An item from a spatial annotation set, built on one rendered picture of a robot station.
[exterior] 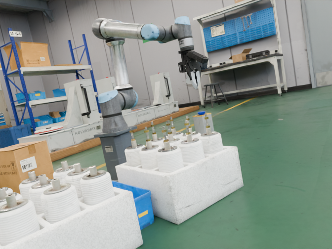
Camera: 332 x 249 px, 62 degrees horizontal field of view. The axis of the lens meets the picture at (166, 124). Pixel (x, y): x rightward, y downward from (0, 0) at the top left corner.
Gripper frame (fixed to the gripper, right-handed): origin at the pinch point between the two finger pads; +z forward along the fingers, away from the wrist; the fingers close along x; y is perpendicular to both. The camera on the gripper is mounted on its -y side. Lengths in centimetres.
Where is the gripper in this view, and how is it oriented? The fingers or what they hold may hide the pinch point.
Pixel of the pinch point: (196, 86)
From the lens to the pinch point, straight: 144.9
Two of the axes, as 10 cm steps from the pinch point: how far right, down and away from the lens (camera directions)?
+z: 1.9, 9.8, 1.2
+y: -6.2, 0.3, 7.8
